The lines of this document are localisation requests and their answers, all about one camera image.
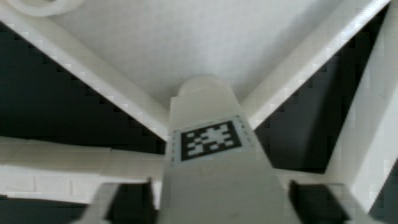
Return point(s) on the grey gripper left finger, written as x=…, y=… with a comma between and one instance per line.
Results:
x=124, y=205

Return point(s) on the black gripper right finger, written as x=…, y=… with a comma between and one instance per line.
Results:
x=326, y=205

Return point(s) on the white desk leg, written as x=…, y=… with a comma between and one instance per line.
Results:
x=221, y=188

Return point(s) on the white desk top tray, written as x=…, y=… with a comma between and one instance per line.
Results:
x=138, y=44

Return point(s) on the white front fence bar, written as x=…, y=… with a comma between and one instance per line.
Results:
x=56, y=171

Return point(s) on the white fence bar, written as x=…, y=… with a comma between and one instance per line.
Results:
x=337, y=137
x=56, y=171

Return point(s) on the white right fence bar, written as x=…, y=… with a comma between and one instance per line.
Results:
x=337, y=137

